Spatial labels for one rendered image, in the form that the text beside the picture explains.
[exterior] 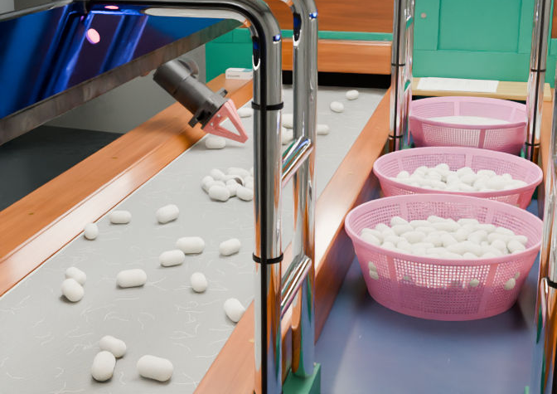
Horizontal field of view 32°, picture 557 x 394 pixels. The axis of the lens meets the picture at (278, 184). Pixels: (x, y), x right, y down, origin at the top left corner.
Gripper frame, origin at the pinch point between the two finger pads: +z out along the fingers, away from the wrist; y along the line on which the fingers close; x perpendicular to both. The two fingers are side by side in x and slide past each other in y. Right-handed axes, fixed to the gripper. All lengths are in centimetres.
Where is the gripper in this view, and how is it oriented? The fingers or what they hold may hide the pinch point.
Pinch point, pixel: (243, 138)
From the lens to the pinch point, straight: 179.6
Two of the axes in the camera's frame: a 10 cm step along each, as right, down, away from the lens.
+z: 7.5, 6.6, 0.2
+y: 2.3, -2.9, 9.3
